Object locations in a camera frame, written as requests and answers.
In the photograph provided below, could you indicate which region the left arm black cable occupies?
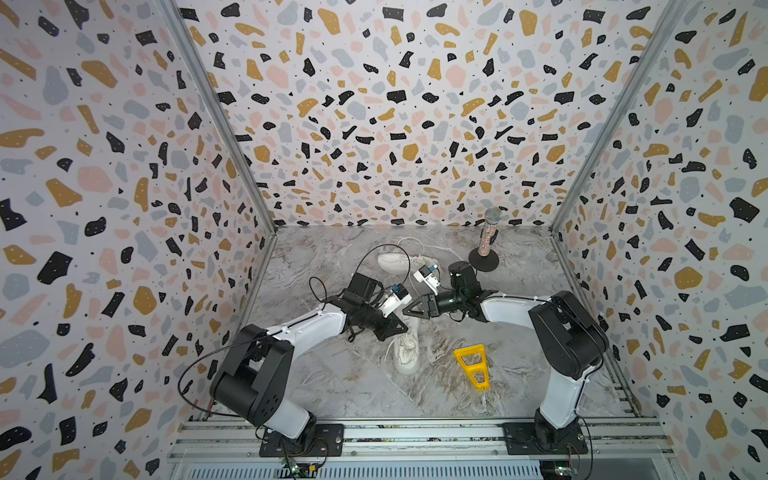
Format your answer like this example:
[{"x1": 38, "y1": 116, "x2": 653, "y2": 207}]
[{"x1": 177, "y1": 243, "x2": 413, "y2": 480}]

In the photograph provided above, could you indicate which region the sprinkle tube on black base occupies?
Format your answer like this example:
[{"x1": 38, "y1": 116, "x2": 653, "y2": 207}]
[{"x1": 468, "y1": 207, "x2": 502, "y2": 272}]

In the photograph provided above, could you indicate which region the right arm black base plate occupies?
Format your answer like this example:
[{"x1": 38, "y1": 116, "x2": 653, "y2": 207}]
[{"x1": 501, "y1": 420, "x2": 588, "y2": 456}]

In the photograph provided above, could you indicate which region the white knit sneaker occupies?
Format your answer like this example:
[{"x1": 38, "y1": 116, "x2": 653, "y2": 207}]
[
  {"x1": 377, "y1": 252, "x2": 438, "y2": 276},
  {"x1": 392, "y1": 317, "x2": 422, "y2": 377}
]

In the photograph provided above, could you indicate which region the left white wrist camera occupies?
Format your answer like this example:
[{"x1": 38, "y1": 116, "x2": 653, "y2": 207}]
[{"x1": 379, "y1": 284, "x2": 412, "y2": 317}]

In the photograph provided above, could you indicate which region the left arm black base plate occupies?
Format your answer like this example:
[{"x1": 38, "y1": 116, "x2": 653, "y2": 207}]
[{"x1": 259, "y1": 422, "x2": 345, "y2": 458}]

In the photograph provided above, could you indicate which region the yellow plastic triangular stand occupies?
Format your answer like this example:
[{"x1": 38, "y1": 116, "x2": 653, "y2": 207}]
[{"x1": 453, "y1": 344, "x2": 490, "y2": 392}]

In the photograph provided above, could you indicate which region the left aluminium corner post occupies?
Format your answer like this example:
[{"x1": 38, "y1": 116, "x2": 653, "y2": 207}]
[{"x1": 153, "y1": 0, "x2": 278, "y2": 235}]

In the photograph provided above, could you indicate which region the right aluminium corner post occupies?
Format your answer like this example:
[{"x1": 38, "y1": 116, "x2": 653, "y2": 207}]
[{"x1": 550, "y1": 0, "x2": 688, "y2": 239}]

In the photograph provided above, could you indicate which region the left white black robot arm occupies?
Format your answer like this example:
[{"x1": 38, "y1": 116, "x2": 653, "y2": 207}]
[{"x1": 210, "y1": 273, "x2": 412, "y2": 442}]

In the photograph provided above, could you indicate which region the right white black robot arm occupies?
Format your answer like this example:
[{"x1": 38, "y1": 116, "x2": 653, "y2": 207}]
[{"x1": 403, "y1": 261, "x2": 609, "y2": 442}]

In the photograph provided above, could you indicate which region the aluminium corner post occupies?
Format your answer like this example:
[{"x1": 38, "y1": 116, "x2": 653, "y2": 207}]
[
  {"x1": 550, "y1": 0, "x2": 688, "y2": 239},
  {"x1": 153, "y1": 0, "x2": 278, "y2": 235}
]

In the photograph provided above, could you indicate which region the front aluminium rail frame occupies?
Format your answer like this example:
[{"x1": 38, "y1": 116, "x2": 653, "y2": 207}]
[{"x1": 169, "y1": 417, "x2": 685, "y2": 479}]

